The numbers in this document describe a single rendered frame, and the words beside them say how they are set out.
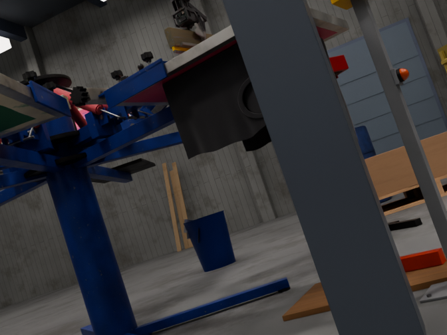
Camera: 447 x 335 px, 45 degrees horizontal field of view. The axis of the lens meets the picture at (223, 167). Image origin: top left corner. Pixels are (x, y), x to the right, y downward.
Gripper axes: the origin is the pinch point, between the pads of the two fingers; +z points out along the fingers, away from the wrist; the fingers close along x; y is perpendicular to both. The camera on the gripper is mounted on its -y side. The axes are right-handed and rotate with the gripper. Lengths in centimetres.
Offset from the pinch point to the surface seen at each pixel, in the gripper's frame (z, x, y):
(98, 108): 4, -55, 8
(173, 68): 13.6, 4.2, 29.0
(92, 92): 7.1, -32.6, 32.2
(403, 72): 44, 71, 13
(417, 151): 68, 67, 14
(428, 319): 109, 61, 39
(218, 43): 13.7, 24.1, 29.1
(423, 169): 73, 67, 14
